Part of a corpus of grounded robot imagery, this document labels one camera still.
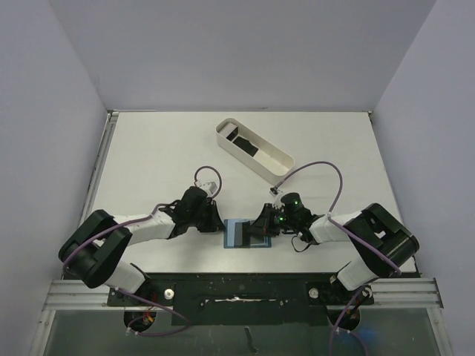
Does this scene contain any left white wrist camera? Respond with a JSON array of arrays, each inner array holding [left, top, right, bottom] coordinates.
[[194, 181, 219, 199]]

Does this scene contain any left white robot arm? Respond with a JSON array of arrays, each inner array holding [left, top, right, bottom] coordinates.
[[59, 182, 225, 305]]

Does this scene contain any black card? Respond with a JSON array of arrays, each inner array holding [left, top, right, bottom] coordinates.
[[232, 136, 259, 157], [232, 221, 266, 248]]

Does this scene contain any white oblong tray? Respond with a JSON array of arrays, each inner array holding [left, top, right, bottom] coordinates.
[[215, 118, 295, 185]]

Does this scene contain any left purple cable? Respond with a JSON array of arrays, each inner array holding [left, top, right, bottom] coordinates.
[[62, 165, 223, 337]]

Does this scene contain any purple cable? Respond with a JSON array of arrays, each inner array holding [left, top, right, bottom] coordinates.
[[269, 160, 402, 356], [62, 165, 223, 337]]

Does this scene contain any black card in tray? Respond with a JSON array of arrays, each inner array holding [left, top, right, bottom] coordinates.
[[232, 136, 259, 157]]

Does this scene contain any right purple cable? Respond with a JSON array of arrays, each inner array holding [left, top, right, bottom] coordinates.
[[269, 160, 402, 356]]

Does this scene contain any blue leather card holder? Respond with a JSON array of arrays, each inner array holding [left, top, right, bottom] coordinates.
[[223, 219, 272, 249]]

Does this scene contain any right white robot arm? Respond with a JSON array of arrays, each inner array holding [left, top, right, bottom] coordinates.
[[243, 192, 420, 303]]

